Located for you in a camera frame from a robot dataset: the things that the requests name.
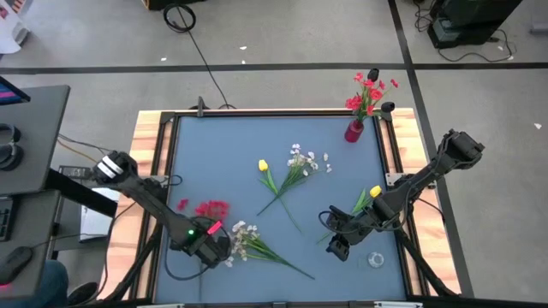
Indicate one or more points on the grey mounting plate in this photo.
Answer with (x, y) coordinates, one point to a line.
(391, 177)

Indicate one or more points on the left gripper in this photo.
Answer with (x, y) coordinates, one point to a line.
(212, 252)

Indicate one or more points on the white flower bunch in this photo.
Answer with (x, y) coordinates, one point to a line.
(265, 253)
(295, 171)

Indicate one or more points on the white box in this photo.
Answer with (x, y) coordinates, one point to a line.
(96, 218)

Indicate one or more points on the black power brick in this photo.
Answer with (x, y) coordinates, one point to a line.
(75, 172)

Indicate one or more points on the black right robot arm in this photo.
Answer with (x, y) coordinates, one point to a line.
(428, 171)

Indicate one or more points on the red flower bunch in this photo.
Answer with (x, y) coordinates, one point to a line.
(376, 94)
(214, 209)

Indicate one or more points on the grey desk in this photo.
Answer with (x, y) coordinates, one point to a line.
(38, 141)

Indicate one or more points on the black bar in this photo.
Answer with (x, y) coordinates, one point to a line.
(81, 194)

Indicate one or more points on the person's leg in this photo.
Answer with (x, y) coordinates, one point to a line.
(57, 282)

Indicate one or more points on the black oval knob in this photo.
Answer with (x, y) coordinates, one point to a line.
(388, 107)
(373, 75)

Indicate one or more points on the black support strut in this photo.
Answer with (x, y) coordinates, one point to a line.
(137, 265)
(424, 267)

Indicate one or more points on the black table frame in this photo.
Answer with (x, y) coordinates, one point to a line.
(278, 114)

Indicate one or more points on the person's shoe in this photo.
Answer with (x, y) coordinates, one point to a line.
(81, 293)

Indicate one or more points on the black clamp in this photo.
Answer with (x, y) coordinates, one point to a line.
(200, 107)

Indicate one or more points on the black computer mouse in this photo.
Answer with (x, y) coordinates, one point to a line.
(15, 265)

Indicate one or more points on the black equipment cart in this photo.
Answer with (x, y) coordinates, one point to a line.
(471, 17)

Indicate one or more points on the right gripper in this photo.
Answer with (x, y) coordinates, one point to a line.
(351, 229)

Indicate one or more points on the black keyboard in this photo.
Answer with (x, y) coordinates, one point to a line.
(5, 218)

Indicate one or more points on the clear glass vase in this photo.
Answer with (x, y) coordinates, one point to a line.
(375, 259)

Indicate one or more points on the red glass vase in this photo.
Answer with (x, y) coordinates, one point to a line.
(353, 132)

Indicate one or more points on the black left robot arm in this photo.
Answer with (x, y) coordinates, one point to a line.
(141, 192)

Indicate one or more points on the computer monitor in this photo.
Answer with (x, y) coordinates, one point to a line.
(10, 96)

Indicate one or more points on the wooden table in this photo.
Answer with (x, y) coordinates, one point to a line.
(141, 141)

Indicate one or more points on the yellow tulip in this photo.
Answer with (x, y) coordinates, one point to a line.
(263, 165)
(376, 191)

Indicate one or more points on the black headphones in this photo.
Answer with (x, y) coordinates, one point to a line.
(8, 160)

